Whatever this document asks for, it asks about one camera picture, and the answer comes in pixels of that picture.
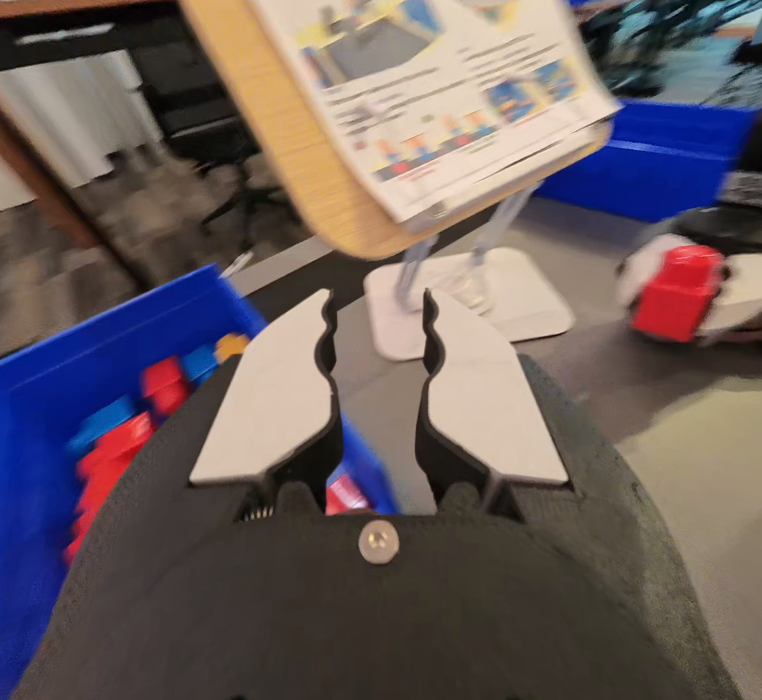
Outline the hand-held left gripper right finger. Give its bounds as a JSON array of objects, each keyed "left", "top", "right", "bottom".
[{"left": 415, "top": 288, "right": 569, "bottom": 515}]

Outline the black office chair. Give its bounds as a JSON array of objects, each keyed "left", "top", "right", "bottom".
[{"left": 131, "top": 40, "right": 289, "bottom": 237}]

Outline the blue tagged plastic bin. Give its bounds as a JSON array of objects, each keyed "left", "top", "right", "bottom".
[{"left": 0, "top": 263, "right": 400, "bottom": 683}]

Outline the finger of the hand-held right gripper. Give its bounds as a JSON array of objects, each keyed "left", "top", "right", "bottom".
[
  {"left": 615, "top": 233, "right": 676, "bottom": 311},
  {"left": 699, "top": 253, "right": 762, "bottom": 347}
]

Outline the black mesh wrist rest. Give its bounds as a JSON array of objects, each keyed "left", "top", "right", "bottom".
[{"left": 675, "top": 206, "right": 762, "bottom": 257}]

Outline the dark wooden table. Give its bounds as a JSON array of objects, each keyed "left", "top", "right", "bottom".
[{"left": 0, "top": 0, "right": 179, "bottom": 249}]

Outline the pile of mixed toy blocks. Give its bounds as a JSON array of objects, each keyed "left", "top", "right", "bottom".
[{"left": 62, "top": 331, "right": 373, "bottom": 564}]

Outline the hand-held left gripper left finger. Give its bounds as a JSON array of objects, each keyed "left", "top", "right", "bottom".
[{"left": 189, "top": 288, "right": 345, "bottom": 515}]

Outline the red building block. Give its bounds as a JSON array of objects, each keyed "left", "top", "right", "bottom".
[{"left": 631, "top": 245, "right": 726, "bottom": 344}]

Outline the grey desk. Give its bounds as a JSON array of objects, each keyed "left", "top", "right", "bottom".
[{"left": 220, "top": 194, "right": 762, "bottom": 700}]

